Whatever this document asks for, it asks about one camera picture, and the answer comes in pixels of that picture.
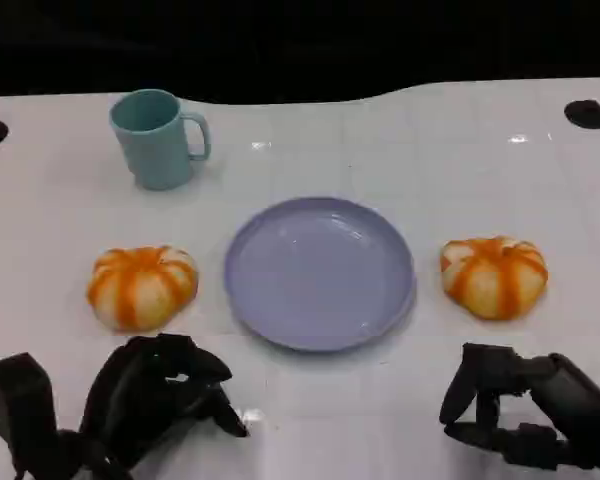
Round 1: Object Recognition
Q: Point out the lilac plate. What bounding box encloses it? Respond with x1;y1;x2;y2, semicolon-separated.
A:
223;196;417;353

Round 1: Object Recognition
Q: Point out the pale green mug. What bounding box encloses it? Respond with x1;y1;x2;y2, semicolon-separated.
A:
109;88;212;192

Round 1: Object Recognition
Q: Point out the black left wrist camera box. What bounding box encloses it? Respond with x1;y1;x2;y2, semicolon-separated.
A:
0;351;59;469

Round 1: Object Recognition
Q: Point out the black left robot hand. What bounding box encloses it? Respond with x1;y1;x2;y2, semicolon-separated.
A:
79;333;249;471

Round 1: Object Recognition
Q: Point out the orange and white bread roll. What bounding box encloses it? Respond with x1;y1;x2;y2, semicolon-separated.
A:
85;244;199;333
439;236;549;322

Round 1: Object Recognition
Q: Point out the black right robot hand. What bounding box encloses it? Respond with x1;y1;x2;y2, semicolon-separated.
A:
439;342;600;480

